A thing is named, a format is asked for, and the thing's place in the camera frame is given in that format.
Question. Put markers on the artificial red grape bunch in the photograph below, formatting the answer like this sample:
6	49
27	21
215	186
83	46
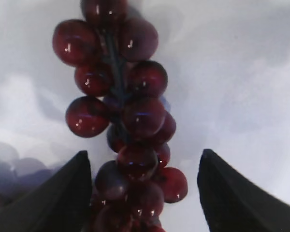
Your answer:
122	96

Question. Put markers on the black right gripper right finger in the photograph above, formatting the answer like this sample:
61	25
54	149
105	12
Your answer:
232	203

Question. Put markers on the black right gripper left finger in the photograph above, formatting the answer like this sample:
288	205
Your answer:
61	204

